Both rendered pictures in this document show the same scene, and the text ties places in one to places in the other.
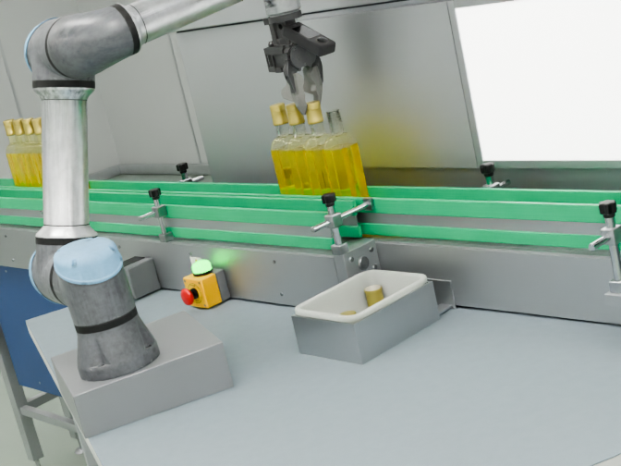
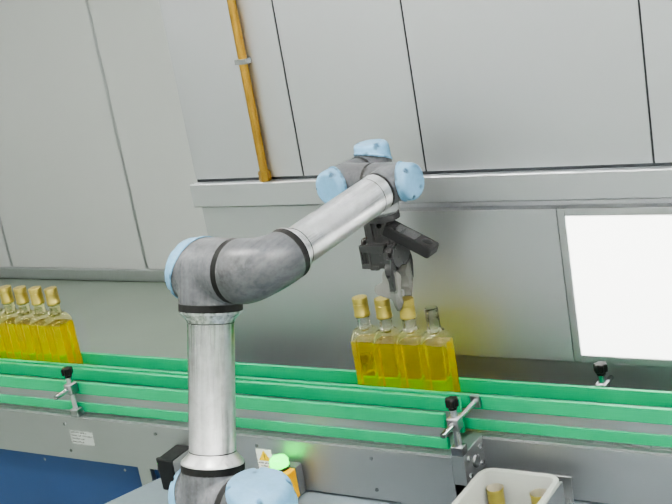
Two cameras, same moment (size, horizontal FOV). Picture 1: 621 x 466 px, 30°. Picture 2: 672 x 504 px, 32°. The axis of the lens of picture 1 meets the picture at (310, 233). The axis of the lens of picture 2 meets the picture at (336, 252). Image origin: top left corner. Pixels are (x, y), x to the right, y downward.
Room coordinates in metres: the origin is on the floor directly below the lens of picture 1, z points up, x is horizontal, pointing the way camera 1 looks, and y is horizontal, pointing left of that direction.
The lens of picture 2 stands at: (0.21, 0.73, 1.97)
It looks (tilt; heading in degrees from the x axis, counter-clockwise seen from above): 16 degrees down; 344
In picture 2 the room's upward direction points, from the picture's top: 10 degrees counter-clockwise
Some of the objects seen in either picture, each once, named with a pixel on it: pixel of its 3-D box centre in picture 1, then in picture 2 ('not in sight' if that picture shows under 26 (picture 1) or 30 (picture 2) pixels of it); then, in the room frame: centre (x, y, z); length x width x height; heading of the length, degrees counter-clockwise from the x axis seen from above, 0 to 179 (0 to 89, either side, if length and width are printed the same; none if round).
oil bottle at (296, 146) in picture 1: (310, 181); (394, 372); (2.49, -0.03, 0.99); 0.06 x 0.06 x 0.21; 41
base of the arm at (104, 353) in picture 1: (112, 338); not in sight; (2.03, 0.40, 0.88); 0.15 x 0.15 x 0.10
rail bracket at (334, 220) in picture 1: (342, 219); (460, 420); (2.25, -0.07, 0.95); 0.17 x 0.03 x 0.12; 130
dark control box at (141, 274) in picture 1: (135, 277); (182, 469); (2.74, 0.44, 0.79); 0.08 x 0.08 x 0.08; 40
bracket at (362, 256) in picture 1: (358, 262); (469, 459); (2.26, -0.08, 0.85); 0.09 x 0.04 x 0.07; 130
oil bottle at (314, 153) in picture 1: (328, 181); (417, 373); (2.44, -0.06, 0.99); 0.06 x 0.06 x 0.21; 40
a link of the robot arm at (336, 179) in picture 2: not in sight; (350, 181); (2.39, 0.03, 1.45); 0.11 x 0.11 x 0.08; 30
